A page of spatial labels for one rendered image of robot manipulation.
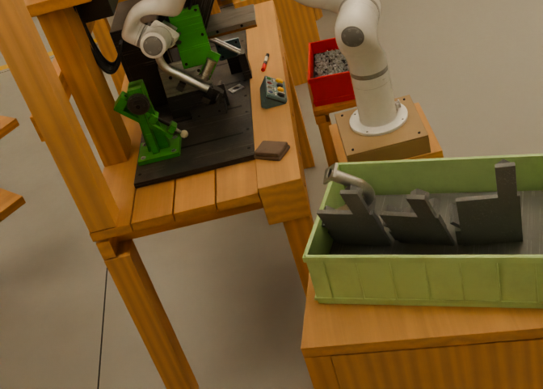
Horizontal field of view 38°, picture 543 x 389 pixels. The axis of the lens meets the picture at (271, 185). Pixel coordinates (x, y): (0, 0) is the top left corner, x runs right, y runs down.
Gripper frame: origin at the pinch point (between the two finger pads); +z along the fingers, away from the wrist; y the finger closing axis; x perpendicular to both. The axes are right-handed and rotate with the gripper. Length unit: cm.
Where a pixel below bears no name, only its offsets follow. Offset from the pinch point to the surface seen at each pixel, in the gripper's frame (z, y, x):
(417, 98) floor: 149, -131, -11
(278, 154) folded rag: -40, -51, 7
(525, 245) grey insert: -95, -109, -20
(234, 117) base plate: -5.5, -36.2, 13.0
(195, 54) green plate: 2.9, -12.8, 2.5
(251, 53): 42, -32, -2
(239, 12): 25.1, -19.3, -15.8
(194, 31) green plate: 2.8, -8.5, -4.4
